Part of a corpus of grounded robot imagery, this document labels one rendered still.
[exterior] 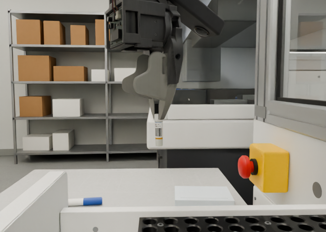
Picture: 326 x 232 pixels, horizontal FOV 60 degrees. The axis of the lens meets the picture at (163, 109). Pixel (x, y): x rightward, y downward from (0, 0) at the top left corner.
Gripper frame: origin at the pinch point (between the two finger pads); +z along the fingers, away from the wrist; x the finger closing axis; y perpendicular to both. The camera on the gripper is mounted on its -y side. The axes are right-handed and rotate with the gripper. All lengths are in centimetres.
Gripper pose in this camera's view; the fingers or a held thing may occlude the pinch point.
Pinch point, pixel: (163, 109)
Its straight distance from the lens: 40.7
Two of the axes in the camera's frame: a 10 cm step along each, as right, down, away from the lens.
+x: 4.7, 0.7, -8.8
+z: 0.0, 10.0, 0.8
